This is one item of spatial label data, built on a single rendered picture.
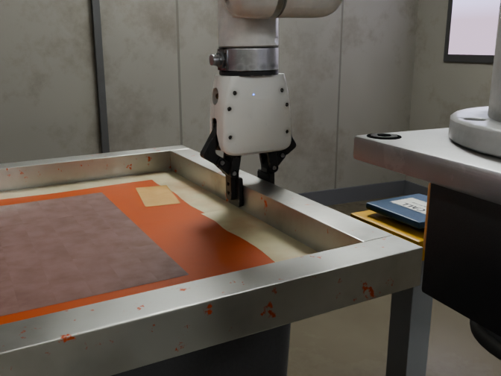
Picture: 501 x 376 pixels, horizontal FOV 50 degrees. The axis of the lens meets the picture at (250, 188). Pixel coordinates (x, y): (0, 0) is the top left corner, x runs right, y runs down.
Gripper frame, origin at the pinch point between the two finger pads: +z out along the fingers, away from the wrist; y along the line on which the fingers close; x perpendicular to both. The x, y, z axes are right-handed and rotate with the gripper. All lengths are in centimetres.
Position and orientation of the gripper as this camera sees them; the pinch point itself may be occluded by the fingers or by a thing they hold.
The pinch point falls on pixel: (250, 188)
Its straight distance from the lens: 72.8
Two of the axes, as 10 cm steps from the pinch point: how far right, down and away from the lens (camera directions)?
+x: -4.8, -2.2, 8.5
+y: 8.8, -1.4, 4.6
